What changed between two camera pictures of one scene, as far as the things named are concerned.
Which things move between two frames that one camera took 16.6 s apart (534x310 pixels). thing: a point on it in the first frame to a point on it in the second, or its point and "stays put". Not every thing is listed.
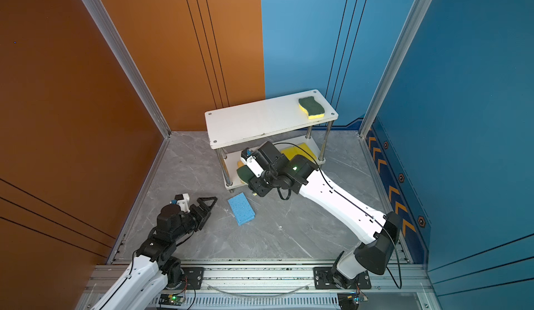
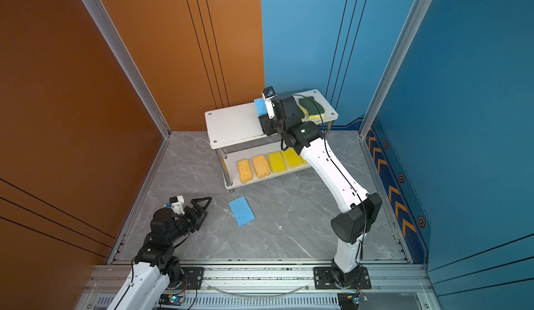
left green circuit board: (170, 299) stays put
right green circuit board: (348, 300) stays put
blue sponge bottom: (241, 208) to (261, 106)
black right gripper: (255, 186) to (265, 124)
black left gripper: (200, 216) stays put
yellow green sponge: (245, 174) to (306, 117)
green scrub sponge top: (312, 108) stays put
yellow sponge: (290, 152) stays put
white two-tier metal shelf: (229, 128) stays put
